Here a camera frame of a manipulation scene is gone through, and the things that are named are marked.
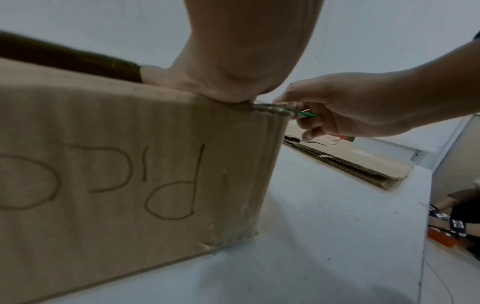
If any taped small cardboard box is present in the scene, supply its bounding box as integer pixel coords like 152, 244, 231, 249
283, 123, 414, 182

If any green handled knife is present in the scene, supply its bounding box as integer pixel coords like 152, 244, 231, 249
254, 101, 319, 119

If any person's right hand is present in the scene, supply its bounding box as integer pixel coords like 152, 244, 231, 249
272, 69, 427, 143

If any person's left hand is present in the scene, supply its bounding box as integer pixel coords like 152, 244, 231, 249
139, 0, 325, 104

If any red crate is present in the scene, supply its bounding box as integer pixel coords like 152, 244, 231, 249
427, 225, 468, 249

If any person's right forearm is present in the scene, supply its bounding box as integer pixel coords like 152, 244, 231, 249
411, 29, 480, 133

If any small low cardboard box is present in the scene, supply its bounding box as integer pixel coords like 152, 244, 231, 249
0, 29, 297, 304

